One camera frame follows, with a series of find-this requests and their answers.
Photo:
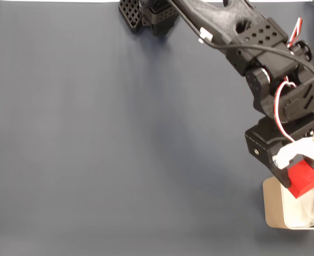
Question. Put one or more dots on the red cube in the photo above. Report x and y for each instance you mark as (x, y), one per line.
(303, 178)

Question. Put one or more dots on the beige plastic box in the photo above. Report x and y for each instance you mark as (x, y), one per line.
(272, 208)

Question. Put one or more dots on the white crumpled tissue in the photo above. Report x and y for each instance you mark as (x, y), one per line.
(306, 210)

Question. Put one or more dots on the blue-grey table mat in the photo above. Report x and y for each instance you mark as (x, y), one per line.
(92, 133)

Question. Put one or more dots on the white-mounted camera board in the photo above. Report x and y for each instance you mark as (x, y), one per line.
(303, 148)

